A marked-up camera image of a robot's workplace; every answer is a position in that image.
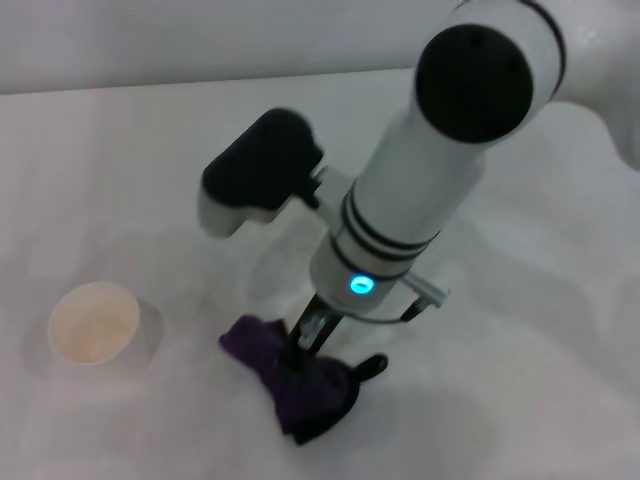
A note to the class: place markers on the white paper cup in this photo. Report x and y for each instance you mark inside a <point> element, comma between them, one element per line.
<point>92,325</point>

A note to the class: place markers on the purple rag with black edge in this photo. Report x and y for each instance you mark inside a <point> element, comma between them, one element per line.
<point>250,340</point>

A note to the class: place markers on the silver metal bracket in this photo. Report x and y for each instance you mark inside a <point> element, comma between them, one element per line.
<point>430,290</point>

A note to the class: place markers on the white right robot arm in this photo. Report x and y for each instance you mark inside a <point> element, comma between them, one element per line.
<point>425,165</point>

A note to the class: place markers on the black and white wrist camera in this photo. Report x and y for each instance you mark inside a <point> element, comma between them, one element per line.
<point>260,160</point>

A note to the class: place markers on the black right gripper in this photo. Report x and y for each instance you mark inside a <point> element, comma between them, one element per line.
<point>315,325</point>

